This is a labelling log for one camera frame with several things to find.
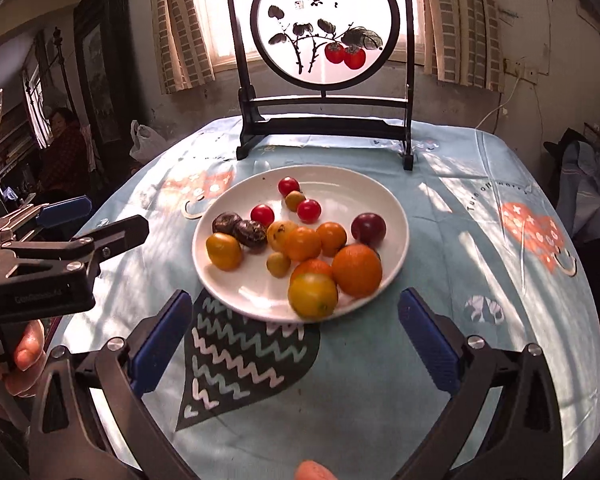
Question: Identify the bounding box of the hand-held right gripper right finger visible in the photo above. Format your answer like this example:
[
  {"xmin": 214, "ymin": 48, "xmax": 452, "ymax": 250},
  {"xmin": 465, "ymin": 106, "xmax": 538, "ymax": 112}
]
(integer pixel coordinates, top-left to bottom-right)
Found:
[{"xmin": 390, "ymin": 287, "xmax": 566, "ymax": 480}]

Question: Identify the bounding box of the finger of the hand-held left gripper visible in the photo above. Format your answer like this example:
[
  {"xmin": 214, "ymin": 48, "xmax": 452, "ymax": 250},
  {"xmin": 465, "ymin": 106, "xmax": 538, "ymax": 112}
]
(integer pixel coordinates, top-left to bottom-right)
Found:
[
  {"xmin": 0, "ymin": 196, "xmax": 93, "ymax": 248},
  {"xmin": 2, "ymin": 215, "xmax": 150, "ymax": 281}
]

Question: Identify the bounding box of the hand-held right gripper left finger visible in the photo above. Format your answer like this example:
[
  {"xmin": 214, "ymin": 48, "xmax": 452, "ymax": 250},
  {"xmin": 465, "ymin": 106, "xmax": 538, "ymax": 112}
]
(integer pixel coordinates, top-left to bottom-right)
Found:
[{"xmin": 27, "ymin": 289, "xmax": 196, "ymax": 480}]

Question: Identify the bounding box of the large orange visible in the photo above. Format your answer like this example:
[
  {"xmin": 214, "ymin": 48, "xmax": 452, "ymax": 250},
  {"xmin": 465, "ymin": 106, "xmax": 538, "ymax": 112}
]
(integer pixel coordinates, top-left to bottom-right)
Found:
[{"xmin": 331, "ymin": 243, "xmax": 384, "ymax": 298}]

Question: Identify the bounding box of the dark wrinkled passion fruit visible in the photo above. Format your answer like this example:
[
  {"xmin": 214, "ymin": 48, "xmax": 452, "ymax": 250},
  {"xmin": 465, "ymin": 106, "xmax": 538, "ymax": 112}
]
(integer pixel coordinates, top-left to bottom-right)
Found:
[
  {"xmin": 232, "ymin": 219, "xmax": 269, "ymax": 249},
  {"xmin": 212, "ymin": 212, "xmax": 244, "ymax": 236}
]

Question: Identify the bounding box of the dark red plum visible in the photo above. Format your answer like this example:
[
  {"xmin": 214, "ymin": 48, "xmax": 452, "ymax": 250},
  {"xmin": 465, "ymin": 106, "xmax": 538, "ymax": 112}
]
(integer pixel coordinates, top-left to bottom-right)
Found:
[{"xmin": 351, "ymin": 212, "xmax": 387, "ymax": 248}]

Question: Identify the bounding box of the small smooth orange citrus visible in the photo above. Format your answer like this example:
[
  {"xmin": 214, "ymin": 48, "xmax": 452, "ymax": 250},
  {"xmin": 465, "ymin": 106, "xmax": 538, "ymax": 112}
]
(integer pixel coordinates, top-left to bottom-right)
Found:
[
  {"xmin": 284, "ymin": 226, "xmax": 323, "ymax": 262},
  {"xmin": 315, "ymin": 222, "xmax": 348, "ymax": 258}
]

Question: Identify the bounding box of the white oval plate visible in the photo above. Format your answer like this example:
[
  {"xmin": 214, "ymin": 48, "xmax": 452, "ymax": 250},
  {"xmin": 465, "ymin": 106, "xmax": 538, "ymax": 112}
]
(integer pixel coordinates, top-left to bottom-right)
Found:
[{"xmin": 192, "ymin": 164, "xmax": 411, "ymax": 324}]

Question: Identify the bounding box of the person's left hand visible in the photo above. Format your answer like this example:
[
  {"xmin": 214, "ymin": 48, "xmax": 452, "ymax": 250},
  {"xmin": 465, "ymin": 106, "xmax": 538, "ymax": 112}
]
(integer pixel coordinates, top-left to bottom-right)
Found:
[{"xmin": 0, "ymin": 317, "xmax": 48, "ymax": 421}]

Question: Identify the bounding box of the person's right hand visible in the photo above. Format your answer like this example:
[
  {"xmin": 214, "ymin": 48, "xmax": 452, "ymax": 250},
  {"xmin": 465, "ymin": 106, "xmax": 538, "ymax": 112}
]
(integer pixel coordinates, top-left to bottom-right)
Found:
[{"xmin": 296, "ymin": 460, "xmax": 338, "ymax": 480}]

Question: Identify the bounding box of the light blue printed tablecloth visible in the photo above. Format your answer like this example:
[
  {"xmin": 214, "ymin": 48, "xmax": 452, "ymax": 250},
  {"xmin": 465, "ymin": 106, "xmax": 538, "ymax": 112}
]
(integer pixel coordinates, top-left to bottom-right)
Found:
[{"xmin": 50, "ymin": 115, "xmax": 600, "ymax": 480}]

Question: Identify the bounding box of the white plastic bag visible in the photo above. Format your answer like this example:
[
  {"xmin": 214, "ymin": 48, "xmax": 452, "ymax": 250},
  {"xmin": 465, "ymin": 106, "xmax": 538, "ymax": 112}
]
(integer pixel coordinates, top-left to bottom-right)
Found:
[{"xmin": 129, "ymin": 120, "xmax": 168, "ymax": 163}]

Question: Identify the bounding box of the yellow-orange round citrus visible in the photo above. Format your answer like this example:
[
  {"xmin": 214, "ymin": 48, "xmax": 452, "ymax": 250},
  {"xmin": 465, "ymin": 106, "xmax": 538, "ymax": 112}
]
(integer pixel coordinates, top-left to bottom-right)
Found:
[{"xmin": 205, "ymin": 232, "xmax": 244, "ymax": 271}]

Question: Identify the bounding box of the yellow-green orange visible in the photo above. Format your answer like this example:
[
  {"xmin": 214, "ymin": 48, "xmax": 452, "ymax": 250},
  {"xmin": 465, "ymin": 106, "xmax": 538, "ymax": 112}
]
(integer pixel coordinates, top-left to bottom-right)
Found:
[{"xmin": 287, "ymin": 272, "xmax": 339, "ymax": 319}]

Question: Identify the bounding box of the bumpy orange tangerine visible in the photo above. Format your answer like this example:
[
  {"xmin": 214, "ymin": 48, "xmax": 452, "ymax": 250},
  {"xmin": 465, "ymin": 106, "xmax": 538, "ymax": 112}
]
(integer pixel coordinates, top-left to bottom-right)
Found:
[{"xmin": 290, "ymin": 258, "xmax": 335, "ymax": 281}]

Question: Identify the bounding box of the dark framed painting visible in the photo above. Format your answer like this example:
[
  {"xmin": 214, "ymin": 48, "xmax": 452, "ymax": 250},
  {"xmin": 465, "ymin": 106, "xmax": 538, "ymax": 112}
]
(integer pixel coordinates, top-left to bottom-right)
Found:
[{"xmin": 72, "ymin": 0, "xmax": 131, "ymax": 146}]

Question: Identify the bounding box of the spotted yellow fruit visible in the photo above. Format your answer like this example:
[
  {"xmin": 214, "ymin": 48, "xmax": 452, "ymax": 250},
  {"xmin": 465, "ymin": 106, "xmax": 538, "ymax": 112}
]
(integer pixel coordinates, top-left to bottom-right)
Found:
[{"xmin": 266, "ymin": 220, "xmax": 299, "ymax": 253}]

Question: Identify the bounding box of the brick pattern curtain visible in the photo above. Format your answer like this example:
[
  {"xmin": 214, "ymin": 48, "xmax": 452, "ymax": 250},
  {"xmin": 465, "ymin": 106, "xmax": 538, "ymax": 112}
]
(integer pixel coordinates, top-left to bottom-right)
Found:
[
  {"xmin": 152, "ymin": 0, "xmax": 216, "ymax": 95},
  {"xmin": 420, "ymin": 0, "xmax": 506, "ymax": 92}
]

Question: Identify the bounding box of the blue clothes pile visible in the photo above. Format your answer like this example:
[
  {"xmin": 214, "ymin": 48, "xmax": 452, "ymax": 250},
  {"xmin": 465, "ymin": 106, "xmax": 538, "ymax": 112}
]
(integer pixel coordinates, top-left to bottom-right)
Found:
[{"xmin": 555, "ymin": 130, "xmax": 600, "ymax": 241}]

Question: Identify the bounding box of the bright window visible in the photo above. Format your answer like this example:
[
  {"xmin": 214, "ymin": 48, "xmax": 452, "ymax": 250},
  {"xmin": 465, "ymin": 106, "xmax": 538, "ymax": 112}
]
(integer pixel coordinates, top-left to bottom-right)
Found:
[{"xmin": 187, "ymin": 0, "xmax": 426, "ymax": 68}]

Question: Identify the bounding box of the white cable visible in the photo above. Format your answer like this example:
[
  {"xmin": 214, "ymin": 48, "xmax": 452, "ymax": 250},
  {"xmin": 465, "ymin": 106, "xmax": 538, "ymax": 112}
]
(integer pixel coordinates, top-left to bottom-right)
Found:
[{"xmin": 475, "ymin": 77, "xmax": 521, "ymax": 133}]

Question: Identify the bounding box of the white wall socket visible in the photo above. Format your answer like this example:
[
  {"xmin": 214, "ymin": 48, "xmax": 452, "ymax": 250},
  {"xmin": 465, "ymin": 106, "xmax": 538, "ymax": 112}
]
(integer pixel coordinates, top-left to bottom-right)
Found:
[{"xmin": 505, "ymin": 57, "xmax": 538, "ymax": 83}]

